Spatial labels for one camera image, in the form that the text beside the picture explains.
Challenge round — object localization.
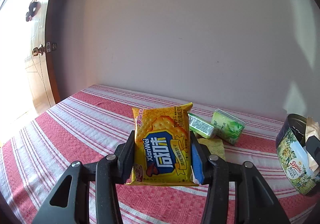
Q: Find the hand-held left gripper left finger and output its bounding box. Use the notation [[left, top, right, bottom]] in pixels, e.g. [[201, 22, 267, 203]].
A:
[[31, 130, 137, 224]]

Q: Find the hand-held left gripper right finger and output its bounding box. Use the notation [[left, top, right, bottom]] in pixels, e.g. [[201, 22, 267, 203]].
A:
[[190, 131, 280, 224]]

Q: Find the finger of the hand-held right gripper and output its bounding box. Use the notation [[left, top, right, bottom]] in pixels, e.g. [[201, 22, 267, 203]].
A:
[[305, 136, 320, 172]]

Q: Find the small cream sachet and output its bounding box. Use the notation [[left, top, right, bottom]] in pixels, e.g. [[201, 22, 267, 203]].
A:
[[304, 117, 320, 140]]

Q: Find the round printed cookie tin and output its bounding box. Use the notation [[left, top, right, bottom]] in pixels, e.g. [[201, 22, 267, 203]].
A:
[[275, 113, 320, 197]]

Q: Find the green speckled yellow sponge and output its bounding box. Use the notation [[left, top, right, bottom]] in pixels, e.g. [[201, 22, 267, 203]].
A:
[[196, 137, 226, 161]]

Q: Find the yellow cracker packet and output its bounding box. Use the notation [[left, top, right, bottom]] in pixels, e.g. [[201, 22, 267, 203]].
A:
[[125, 102, 199, 186]]

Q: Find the green-white small box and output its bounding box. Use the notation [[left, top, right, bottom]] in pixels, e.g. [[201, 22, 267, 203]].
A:
[[188, 113, 216, 139]]

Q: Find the leaf print green tissue pack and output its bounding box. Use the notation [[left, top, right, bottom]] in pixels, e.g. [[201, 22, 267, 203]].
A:
[[211, 109, 245, 145]]

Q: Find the red striped tablecloth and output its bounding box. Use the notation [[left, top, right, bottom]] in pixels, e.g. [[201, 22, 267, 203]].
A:
[[0, 84, 320, 224]]

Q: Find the wooden door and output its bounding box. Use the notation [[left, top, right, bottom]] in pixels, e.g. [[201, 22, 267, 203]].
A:
[[0, 0, 62, 145]]

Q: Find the brass door knob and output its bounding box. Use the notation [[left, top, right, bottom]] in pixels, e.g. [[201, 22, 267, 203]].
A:
[[32, 44, 45, 57]]

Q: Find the hanging door decoration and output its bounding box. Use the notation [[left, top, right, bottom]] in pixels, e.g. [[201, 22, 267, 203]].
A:
[[25, 0, 42, 22]]

